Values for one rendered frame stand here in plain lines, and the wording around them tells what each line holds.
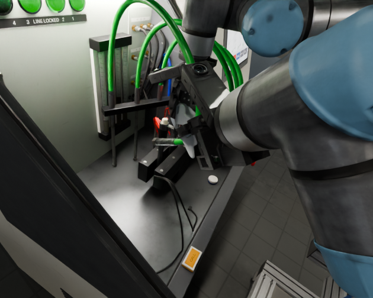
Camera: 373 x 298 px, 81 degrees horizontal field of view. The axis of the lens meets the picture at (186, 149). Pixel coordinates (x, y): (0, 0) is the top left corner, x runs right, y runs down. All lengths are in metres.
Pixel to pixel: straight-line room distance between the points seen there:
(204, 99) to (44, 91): 0.49
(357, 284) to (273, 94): 0.14
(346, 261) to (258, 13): 0.29
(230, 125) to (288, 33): 0.18
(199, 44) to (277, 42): 0.19
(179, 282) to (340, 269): 0.41
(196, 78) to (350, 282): 0.27
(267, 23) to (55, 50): 0.52
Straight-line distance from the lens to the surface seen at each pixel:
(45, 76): 0.69
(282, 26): 0.36
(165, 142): 0.51
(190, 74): 0.33
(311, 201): 0.19
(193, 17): 0.49
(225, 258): 1.72
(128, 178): 0.88
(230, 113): 0.22
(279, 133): 0.18
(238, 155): 0.27
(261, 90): 0.18
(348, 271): 0.21
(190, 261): 0.58
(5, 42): 0.63
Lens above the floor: 1.49
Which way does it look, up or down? 39 degrees down
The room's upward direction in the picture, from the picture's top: 13 degrees clockwise
